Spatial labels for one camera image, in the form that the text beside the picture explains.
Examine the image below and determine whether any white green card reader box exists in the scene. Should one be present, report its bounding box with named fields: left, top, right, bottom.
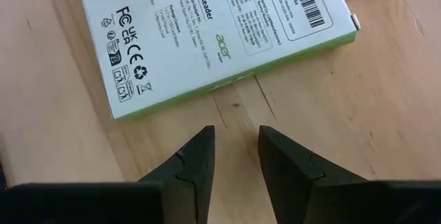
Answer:
left=74, top=0, right=362, bottom=121

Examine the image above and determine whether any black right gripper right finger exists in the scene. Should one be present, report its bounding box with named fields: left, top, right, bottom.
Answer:
left=258, top=125, right=441, bottom=224

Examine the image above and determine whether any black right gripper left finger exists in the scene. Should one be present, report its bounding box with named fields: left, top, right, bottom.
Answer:
left=0, top=125, right=216, bottom=224

